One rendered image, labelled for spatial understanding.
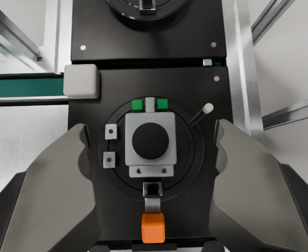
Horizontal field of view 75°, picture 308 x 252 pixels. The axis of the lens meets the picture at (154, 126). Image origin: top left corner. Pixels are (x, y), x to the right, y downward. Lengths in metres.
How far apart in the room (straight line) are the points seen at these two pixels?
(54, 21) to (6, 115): 0.18
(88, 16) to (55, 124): 0.18
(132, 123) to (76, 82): 0.15
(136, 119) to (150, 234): 0.10
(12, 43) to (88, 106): 0.12
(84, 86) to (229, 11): 0.26
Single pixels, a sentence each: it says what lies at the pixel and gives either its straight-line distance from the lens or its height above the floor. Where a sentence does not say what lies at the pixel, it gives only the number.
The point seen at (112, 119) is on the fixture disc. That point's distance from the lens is 0.28.
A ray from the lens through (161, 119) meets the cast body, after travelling 0.17.
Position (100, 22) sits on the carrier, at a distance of 0.37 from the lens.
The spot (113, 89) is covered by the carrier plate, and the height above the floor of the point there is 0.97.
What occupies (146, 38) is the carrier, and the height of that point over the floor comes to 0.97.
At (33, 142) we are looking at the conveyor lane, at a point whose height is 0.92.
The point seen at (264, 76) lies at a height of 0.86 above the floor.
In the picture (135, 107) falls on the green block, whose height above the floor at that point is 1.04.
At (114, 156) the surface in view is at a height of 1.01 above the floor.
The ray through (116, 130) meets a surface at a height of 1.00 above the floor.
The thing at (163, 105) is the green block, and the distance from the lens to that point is 0.22.
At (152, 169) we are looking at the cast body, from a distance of 0.20.
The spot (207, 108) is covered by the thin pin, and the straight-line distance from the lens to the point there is 0.19.
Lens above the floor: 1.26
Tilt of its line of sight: 81 degrees down
